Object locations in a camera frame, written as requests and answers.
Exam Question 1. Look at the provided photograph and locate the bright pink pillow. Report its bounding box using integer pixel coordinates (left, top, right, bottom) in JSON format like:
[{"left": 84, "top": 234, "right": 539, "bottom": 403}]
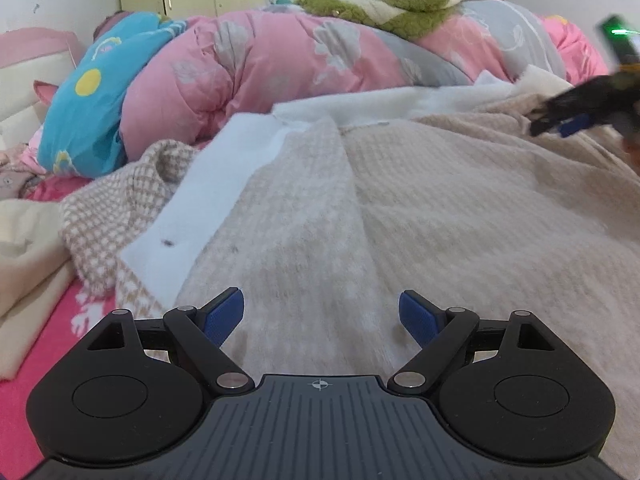
[{"left": 542, "top": 14, "right": 610, "bottom": 83}]

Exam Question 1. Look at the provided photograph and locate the blue cartoon pillow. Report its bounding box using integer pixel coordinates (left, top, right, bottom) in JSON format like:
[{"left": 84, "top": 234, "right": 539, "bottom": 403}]
[{"left": 37, "top": 10, "right": 188, "bottom": 178}]

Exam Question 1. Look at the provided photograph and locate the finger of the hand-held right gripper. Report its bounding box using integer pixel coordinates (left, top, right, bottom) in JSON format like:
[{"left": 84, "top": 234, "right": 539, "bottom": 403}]
[
  {"left": 559, "top": 110, "right": 622, "bottom": 139},
  {"left": 529, "top": 72, "right": 629, "bottom": 137}
]

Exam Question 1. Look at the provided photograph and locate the beige white houndstooth coat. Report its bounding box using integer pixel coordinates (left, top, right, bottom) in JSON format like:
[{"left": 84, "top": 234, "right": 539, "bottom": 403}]
[{"left": 60, "top": 67, "right": 640, "bottom": 401}]

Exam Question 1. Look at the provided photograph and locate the green white fleece blanket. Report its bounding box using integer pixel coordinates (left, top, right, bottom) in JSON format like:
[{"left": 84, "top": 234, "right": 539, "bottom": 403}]
[{"left": 295, "top": 0, "right": 496, "bottom": 43}]

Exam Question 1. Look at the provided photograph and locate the pink grey floral quilt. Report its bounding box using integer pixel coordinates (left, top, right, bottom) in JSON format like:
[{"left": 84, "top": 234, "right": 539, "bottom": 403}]
[{"left": 120, "top": 0, "right": 571, "bottom": 161}]

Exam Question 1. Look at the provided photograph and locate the pale pink garment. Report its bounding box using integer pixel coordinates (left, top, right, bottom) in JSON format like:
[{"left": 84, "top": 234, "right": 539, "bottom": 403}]
[{"left": 0, "top": 142, "right": 43, "bottom": 203}]

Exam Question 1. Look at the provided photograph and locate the pink white padded headboard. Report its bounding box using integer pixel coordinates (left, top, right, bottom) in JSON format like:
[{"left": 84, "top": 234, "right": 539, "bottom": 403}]
[{"left": 0, "top": 27, "right": 86, "bottom": 151}]

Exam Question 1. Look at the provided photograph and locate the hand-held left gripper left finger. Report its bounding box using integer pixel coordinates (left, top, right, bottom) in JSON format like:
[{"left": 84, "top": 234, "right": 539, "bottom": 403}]
[{"left": 87, "top": 287, "right": 253, "bottom": 395}]

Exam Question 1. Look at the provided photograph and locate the cream folded cloth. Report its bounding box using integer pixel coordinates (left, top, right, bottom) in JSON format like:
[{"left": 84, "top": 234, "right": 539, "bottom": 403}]
[{"left": 0, "top": 200, "right": 76, "bottom": 383}]

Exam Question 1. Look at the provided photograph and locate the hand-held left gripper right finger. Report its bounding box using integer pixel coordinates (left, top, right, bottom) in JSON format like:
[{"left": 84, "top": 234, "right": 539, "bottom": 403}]
[{"left": 387, "top": 289, "right": 553, "bottom": 395}]

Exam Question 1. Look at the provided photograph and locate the pink floral bed sheet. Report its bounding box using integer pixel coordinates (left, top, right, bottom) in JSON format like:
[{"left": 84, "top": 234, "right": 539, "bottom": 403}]
[{"left": 0, "top": 172, "right": 171, "bottom": 480}]

